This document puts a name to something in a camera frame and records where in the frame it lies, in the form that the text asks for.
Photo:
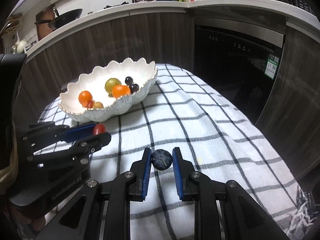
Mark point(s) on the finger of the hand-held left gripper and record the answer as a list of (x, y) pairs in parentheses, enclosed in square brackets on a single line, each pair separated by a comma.
[(97, 141), (80, 131)]

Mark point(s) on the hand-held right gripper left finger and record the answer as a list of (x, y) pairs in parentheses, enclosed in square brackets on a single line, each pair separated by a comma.
[(146, 177)]

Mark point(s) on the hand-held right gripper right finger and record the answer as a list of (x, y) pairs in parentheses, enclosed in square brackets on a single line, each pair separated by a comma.
[(178, 177)]

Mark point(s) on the red cherry tomato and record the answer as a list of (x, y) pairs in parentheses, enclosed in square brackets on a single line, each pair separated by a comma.
[(89, 104), (99, 129)]

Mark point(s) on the dark blueberry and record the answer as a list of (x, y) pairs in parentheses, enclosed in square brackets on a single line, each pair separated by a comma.
[(161, 160)]

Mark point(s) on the large brown longan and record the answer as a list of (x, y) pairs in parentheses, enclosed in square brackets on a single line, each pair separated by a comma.
[(98, 105)]

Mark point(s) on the small mandarin orange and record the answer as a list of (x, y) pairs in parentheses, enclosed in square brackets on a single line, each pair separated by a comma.
[(85, 97)]

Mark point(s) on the large mandarin orange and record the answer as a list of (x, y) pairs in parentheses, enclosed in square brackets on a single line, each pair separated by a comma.
[(120, 91)]

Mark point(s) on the yellow-green round fruit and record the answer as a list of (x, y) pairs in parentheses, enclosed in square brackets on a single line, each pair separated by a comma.
[(112, 84)]

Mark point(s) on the white scalloped ceramic bowl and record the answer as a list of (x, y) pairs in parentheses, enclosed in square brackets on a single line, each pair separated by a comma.
[(100, 75)]

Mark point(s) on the dark red cherry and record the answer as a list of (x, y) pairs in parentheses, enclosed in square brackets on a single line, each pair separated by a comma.
[(128, 80), (134, 88)]

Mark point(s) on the person's left hand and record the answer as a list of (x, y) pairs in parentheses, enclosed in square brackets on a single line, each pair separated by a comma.
[(35, 218)]

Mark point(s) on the white blue checked cloth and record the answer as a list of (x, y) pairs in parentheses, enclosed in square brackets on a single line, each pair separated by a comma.
[(212, 142)]

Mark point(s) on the white teapot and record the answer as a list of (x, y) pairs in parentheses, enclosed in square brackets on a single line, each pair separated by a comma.
[(20, 45)]

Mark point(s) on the black wok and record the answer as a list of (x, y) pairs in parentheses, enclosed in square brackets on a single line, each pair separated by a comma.
[(67, 17)]

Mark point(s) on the dark wood lower cabinets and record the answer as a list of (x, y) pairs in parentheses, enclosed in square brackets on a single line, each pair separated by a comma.
[(150, 35)]

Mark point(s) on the black built-in dishwasher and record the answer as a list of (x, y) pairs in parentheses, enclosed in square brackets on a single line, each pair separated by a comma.
[(225, 67)]

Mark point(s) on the brown wooden cutting board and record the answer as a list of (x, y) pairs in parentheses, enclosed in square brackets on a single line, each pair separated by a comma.
[(42, 15)]

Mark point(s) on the black stove grate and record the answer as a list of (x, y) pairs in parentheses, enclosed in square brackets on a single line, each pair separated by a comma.
[(116, 4)]

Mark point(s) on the green white label sticker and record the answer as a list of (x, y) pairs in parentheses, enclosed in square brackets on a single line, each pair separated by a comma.
[(271, 68)]

